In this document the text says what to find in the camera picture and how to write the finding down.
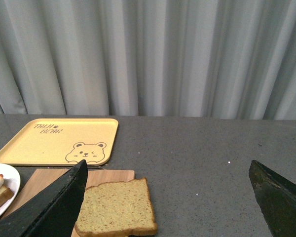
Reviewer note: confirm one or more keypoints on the grey pleated curtain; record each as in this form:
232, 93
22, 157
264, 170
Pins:
227, 59

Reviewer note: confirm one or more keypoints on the bread slice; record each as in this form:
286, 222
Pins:
117, 209
5, 194

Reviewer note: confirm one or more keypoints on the metal cutting board handle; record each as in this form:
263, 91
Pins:
96, 168

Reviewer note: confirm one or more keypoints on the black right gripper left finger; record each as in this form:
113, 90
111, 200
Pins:
53, 211

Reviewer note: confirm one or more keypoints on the bamboo cutting board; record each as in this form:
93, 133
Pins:
41, 178

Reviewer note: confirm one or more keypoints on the white round plate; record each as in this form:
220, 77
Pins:
10, 186

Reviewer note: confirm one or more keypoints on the yellow bear serving tray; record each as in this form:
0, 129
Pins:
61, 142

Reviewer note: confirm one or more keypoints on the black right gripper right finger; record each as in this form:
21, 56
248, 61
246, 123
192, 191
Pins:
276, 197

